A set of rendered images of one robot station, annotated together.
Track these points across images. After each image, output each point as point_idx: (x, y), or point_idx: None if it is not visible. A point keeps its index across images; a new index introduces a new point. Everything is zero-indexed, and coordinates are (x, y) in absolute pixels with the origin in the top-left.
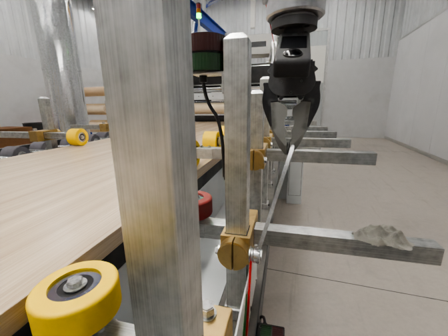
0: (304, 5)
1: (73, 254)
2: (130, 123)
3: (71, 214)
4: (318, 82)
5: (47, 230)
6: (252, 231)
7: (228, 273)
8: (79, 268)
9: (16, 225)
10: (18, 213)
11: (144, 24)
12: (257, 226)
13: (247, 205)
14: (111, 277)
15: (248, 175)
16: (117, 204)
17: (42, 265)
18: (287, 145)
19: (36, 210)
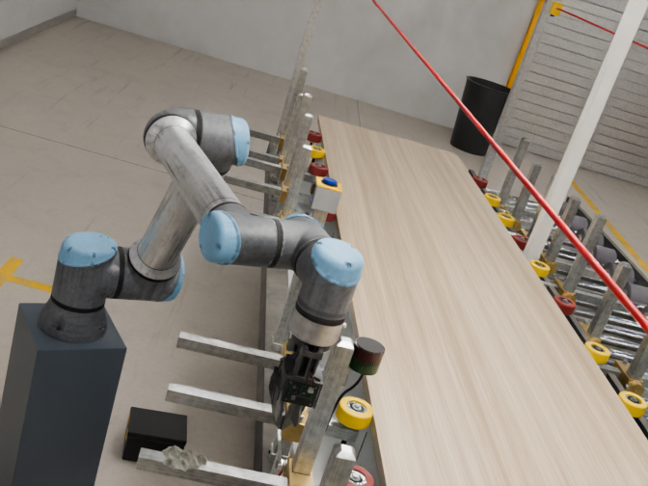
0: (306, 318)
1: (380, 426)
2: None
3: (430, 463)
4: (276, 367)
5: (421, 446)
6: (288, 467)
7: None
8: (364, 413)
9: (448, 453)
10: (471, 468)
11: None
12: (284, 480)
13: (299, 445)
14: (344, 407)
15: (306, 425)
16: (412, 475)
17: (386, 420)
18: (283, 417)
19: (464, 471)
